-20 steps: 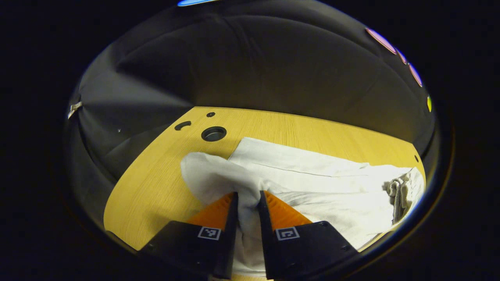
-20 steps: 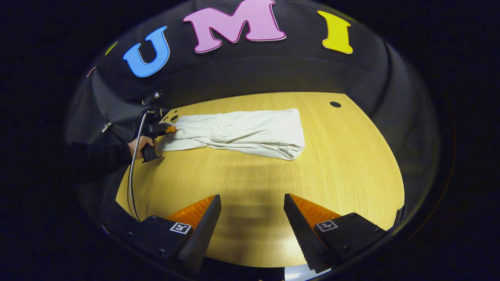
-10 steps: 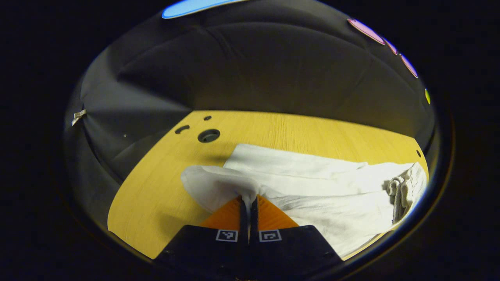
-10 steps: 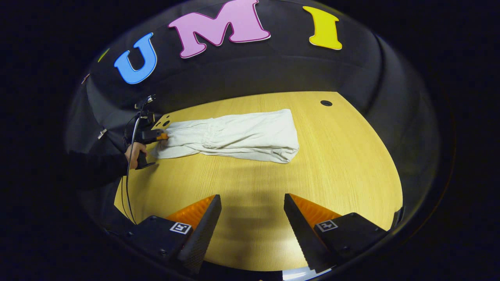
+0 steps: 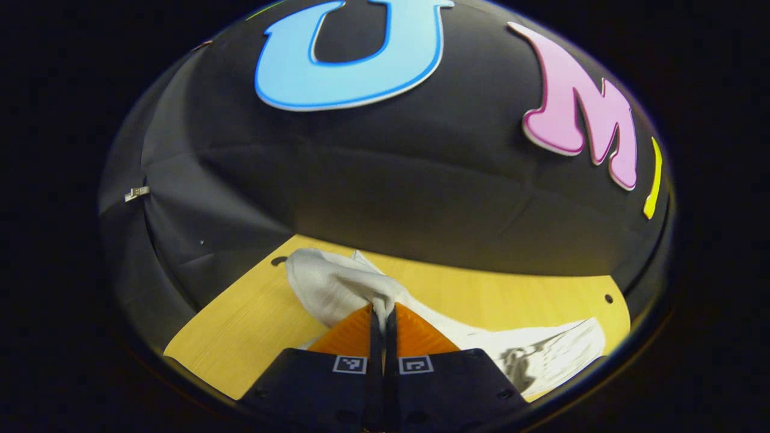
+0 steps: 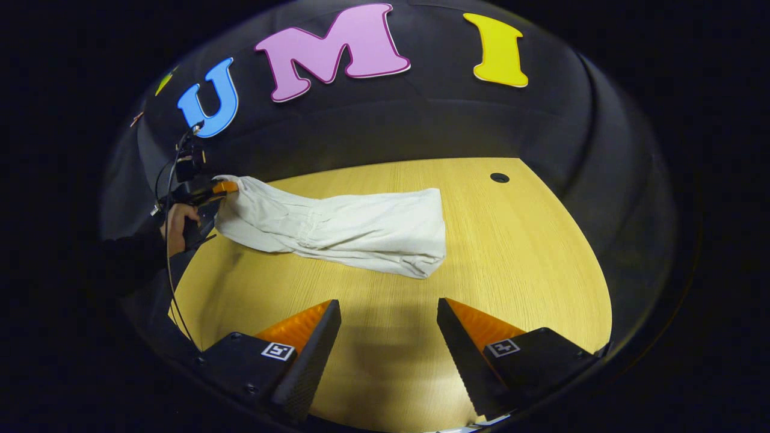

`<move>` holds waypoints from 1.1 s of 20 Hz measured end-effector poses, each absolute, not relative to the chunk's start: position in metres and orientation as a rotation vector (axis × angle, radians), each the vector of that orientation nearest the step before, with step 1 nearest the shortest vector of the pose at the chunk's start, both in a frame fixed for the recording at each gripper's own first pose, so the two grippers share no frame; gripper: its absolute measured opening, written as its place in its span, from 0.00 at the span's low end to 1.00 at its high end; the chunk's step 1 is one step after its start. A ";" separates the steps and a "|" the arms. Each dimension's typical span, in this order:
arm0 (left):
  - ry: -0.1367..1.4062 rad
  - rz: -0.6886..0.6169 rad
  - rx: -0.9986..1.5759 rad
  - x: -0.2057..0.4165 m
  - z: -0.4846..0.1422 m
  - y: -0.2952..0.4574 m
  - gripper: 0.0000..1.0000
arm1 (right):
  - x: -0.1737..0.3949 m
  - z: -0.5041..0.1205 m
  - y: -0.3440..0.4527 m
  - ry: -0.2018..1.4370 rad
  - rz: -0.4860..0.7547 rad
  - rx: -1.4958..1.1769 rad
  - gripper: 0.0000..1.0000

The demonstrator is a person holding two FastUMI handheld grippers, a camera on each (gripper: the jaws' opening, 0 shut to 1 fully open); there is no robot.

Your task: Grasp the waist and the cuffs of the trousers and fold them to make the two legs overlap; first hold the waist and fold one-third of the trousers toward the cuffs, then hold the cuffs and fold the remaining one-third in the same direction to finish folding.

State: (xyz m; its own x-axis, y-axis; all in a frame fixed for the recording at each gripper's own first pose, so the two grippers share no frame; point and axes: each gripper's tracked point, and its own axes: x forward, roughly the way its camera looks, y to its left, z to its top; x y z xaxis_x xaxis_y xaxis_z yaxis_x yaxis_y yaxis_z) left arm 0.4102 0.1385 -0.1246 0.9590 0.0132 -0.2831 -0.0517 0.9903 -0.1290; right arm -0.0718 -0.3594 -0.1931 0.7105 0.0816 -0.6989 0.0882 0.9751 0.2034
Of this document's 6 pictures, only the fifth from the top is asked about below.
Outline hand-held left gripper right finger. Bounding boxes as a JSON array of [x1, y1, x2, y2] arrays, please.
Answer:
[[385, 302, 531, 432]]

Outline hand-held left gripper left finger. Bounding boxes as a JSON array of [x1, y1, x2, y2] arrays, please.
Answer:
[[236, 302, 386, 432]]

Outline white jeans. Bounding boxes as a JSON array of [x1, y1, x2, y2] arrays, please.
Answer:
[[286, 248, 606, 398]]

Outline black backdrop cloth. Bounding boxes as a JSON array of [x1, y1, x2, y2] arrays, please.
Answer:
[[98, 0, 674, 337]]

